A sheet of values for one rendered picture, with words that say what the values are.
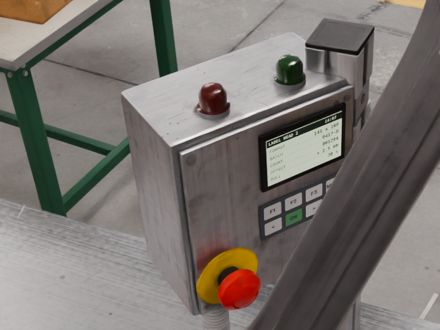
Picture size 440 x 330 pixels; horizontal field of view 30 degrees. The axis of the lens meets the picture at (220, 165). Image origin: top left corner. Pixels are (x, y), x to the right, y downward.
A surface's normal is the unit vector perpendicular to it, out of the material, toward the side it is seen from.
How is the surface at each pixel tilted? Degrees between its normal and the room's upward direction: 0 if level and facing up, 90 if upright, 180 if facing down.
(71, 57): 0
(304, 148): 90
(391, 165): 65
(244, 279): 48
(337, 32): 0
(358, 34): 0
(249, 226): 90
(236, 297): 83
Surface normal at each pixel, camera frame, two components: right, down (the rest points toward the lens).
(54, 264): -0.07, -0.78
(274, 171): 0.49, 0.51
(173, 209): -0.87, 0.36
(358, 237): -0.37, 0.21
